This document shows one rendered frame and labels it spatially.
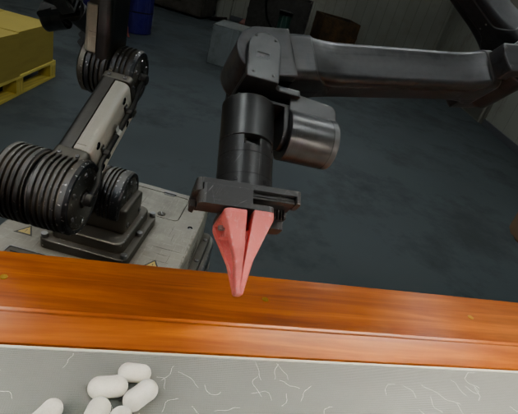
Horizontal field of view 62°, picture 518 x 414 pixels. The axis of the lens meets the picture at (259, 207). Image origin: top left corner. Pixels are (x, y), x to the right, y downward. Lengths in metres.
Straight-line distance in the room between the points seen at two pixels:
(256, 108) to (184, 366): 0.28
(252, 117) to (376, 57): 0.19
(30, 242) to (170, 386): 0.68
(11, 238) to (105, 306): 0.62
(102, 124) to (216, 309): 0.41
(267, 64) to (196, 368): 0.33
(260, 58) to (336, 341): 0.34
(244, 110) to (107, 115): 0.40
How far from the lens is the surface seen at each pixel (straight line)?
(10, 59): 3.20
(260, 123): 0.45
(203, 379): 0.50
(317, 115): 0.49
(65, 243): 1.05
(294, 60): 0.49
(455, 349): 0.66
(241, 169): 0.42
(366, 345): 0.58
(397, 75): 0.58
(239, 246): 0.39
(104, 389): 0.46
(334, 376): 0.55
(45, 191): 0.72
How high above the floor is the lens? 1.13
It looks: 28 degrees down
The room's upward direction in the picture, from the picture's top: 16 degrees clockwise
